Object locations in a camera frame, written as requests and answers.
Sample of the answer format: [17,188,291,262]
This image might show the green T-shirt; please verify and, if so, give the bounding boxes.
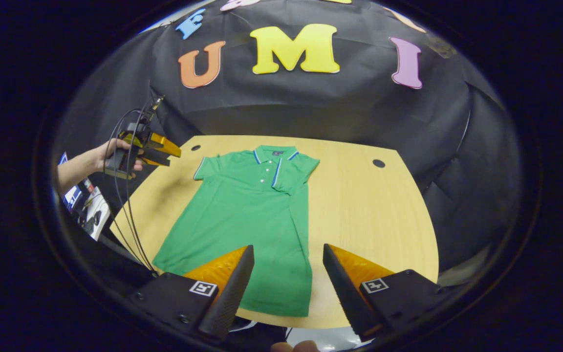
[152,145,321,317]

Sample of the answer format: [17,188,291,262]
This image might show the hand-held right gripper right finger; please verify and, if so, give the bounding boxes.
[322,243,453,343]

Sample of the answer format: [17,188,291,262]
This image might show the white side table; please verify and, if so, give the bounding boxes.
[62,178,112,241]

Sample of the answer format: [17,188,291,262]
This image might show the black backdrop cloth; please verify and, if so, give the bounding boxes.
[54,0,524,274]

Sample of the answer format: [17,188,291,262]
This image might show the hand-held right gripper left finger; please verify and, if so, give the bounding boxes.
[126,244,256,342]

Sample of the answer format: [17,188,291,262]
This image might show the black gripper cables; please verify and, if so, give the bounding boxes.
[103,95,166,272]

